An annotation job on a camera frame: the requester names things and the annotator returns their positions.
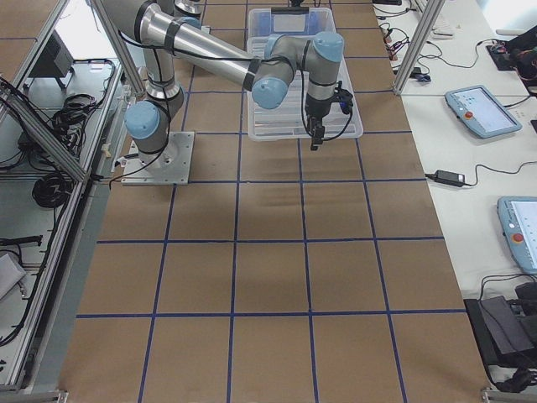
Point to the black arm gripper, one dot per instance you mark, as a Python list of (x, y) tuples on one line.
[(316, 110)]

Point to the clear plastic box lid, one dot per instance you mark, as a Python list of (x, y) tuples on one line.
[(287, 120)]

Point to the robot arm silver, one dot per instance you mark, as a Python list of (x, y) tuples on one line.
[(267, 78)]

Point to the clear plastic storage box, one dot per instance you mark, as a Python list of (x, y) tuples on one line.
[(261, 23)]

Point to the grey control box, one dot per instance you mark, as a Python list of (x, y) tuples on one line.
[(55, 61)]

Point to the black power adapter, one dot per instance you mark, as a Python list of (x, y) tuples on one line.
[(449, 178)]

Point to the teach pendant upper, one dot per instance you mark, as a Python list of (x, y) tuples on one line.
[(481, 112)]

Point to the teach pendant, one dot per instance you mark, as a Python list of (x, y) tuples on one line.
[(481, 112), (517, 216)]

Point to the teach pendant lower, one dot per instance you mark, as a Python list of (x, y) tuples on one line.
[(517, 216)]

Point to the black equipment lower right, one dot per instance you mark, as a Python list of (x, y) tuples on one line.
[(505, 332)]

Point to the black box latch handle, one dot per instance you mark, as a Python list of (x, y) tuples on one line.
[(290, 10)]

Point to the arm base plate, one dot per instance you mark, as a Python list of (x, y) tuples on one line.
[(171, 168)]

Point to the aluminium frame post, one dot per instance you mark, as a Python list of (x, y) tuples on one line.
[(419, 37)]

